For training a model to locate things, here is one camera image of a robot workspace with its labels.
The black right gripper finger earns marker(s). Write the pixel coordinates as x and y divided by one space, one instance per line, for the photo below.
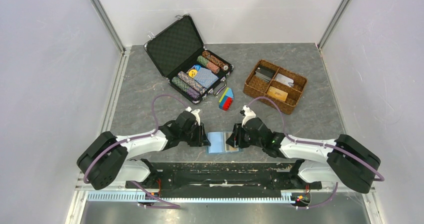
238 144
231 139

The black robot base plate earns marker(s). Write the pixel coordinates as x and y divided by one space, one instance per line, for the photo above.
225 179

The colourful toy brick block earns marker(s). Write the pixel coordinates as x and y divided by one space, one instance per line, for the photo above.
226 99

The white cable duct rail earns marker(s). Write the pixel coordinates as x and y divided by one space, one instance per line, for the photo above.
141 197

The blue card holder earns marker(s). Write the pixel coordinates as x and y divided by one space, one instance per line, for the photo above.
216 143

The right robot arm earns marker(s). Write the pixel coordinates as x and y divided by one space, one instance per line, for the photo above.
341 160

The brown orange chip stack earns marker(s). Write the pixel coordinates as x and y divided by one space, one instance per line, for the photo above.
217 60

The green purple chip stack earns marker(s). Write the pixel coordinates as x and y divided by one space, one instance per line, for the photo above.
185 87

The white card stack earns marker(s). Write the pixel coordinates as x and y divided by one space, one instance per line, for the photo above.
284 80

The dark card stack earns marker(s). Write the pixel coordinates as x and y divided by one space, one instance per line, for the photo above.
264 73

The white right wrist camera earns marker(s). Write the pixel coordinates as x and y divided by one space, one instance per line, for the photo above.
247 114

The green pink chip stack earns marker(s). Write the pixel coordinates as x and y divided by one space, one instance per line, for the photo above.
208 64

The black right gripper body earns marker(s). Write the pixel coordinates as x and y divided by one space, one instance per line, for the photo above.
241 133

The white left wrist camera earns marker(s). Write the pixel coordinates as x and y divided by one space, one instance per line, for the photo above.
196 113

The gold striped card in sleeve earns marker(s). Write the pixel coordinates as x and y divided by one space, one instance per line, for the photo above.
227 147

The woven wicker basket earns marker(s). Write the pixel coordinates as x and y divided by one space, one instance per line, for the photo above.
255 87

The blue playing card deck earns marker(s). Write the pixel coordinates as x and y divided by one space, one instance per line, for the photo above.
205 77

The yellow dealer chip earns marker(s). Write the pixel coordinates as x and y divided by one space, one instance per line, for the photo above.
192 73

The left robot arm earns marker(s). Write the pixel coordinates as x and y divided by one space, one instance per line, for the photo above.
112 157

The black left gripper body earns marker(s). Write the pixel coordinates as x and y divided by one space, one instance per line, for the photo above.
195 130

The gold VIP card stack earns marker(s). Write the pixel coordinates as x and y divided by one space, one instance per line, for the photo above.
277 93

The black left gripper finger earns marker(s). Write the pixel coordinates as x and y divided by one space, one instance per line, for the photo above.
197 141
203 137

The black poker chip case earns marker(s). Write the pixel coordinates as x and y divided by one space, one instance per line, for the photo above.
177 48

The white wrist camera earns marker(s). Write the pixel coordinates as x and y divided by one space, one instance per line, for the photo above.
247 114
196 113

